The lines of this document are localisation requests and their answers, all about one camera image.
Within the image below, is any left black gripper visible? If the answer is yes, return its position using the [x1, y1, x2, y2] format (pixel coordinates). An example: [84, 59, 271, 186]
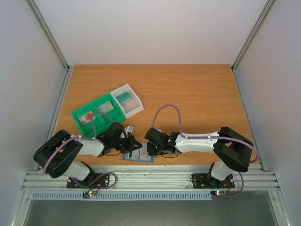
[112, 135, 143, 153]

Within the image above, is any blue card holder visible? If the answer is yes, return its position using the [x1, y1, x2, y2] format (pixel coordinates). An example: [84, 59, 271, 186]
[123, 148, 155, 162]

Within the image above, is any white patterned credit card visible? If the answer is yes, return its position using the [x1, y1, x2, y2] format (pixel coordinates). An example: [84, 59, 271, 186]
[139, 151, 151, 161]

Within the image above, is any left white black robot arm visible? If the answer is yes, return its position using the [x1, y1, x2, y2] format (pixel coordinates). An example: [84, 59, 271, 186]
[33, 122, 142, 188]

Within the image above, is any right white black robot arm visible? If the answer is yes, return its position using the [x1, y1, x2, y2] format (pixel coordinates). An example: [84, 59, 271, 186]
[145, 127, 253, 188]

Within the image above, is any striped card in holder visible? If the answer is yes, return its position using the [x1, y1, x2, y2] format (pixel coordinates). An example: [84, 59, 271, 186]
[127, 151, 139, 161]

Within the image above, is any white card in middle compartment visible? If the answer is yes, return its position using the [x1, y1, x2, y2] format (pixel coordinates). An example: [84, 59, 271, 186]
[97, 101, 114, 113]

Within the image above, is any teal card stack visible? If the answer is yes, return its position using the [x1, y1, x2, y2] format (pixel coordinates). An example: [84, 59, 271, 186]
[116, 92, 132, 105]

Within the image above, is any red patterned card in bin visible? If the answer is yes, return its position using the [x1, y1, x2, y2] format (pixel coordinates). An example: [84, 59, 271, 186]
[79, 111, 95, 126]

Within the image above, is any white plastic bin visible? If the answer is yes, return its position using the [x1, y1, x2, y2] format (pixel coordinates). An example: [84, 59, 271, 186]
[110, 84, 144, 119]

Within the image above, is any green plastic bin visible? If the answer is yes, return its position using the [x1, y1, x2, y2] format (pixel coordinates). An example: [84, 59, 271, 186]
[71, 93, 125, 138]

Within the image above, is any left small circuit board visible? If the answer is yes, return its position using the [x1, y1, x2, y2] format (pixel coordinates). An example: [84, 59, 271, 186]
[82, 191, 98, 199]

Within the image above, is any small circuit board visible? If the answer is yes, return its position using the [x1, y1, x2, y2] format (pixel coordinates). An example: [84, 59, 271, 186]
[211, 190, 228, 197]
[82, 191, 98, 199]

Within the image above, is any right small circuit board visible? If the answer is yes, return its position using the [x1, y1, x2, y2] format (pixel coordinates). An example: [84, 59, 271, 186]
[211, 190, 228, 197]

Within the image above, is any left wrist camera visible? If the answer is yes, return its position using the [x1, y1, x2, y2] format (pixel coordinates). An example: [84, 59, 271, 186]
[124, 125, 134, 135]

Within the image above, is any front aluminium rail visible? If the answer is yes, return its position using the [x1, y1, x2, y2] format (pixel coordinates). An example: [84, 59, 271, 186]
[21, 164, 280, 191]

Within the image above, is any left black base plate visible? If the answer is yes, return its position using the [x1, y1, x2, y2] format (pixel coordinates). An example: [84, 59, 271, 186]
[66, 173, 110, 189]

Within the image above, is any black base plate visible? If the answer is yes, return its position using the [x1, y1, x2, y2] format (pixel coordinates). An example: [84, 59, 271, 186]
[190, 173, 235, 189]
[66, 173, 110, 189]

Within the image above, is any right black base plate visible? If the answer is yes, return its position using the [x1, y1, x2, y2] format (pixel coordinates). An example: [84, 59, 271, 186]
[190, 173, 235, 189]

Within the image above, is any grey slotted cable duct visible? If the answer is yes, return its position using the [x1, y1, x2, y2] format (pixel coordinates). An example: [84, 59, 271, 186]
[32, 191, 212, 201]

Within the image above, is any right aluminium frame post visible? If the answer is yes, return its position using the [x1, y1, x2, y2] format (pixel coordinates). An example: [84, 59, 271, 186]
[231, 0, 276, 73]

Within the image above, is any aluminium frame post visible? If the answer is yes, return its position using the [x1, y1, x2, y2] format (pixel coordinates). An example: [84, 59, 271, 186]
[231, 0, 276, 73]
[26, 0, 70, 72]

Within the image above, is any left aluminium frame post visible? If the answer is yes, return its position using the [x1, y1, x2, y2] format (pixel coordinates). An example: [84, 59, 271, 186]
[26, 0, 70, 72]

